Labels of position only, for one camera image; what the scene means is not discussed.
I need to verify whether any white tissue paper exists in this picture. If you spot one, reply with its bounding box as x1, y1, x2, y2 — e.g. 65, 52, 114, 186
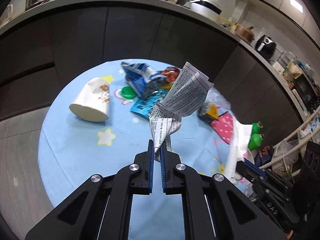
224, 118, 252, 185

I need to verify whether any yellow biscuit packet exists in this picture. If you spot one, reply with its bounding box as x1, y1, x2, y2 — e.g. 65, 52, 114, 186
197, 102, 219, 124

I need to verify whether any beige storage rack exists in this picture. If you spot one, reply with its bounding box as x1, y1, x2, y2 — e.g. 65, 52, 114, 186
261, 108, 319, 177

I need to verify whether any red crushed can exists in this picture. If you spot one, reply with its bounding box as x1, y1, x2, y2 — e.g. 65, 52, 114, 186
159, 66, 181, 83

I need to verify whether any light blue cartoon tablecloth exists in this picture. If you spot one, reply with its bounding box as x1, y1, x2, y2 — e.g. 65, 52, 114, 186
37, 58, 253, 240

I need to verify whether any white paper cup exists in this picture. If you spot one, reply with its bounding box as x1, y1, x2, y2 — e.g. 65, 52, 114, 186
69, 77, 110, 122

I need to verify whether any green bottle cap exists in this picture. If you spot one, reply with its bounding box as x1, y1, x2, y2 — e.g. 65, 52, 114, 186
121, 86, 137, 100

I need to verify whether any teal snack wrapper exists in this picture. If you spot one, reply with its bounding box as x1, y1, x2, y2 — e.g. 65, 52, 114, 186
130, 89, 167, 119

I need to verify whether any blue white snack bag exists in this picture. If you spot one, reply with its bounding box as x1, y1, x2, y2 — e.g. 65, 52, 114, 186
120, 61, 165, 99

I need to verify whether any brown cooking pot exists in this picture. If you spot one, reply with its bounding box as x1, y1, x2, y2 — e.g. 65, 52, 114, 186
234, 24, 254, 44

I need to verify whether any printed paper leaflet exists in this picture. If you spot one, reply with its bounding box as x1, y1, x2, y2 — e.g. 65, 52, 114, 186
149, 62, 213, 161

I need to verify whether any dark blue snack bag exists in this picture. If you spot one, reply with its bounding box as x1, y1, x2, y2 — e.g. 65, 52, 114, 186
254, 145, 274, 167

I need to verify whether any green plastic bottle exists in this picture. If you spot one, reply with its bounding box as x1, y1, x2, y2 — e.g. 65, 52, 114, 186
251, 121, 263, 134
248, 133, 264, 151

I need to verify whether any black microwave oven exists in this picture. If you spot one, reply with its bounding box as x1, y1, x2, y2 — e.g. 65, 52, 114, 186
293, 75, 319, 113

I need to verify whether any black air fryer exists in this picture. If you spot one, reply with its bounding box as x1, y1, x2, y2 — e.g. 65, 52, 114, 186
255, 35, 277, 60

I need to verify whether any white rice cooker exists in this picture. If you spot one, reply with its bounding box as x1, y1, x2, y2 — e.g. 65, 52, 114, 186
190, 0, 222, 21

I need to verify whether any clear plastic bag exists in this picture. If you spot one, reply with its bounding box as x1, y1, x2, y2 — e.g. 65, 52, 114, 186
205, 86, 231, 110

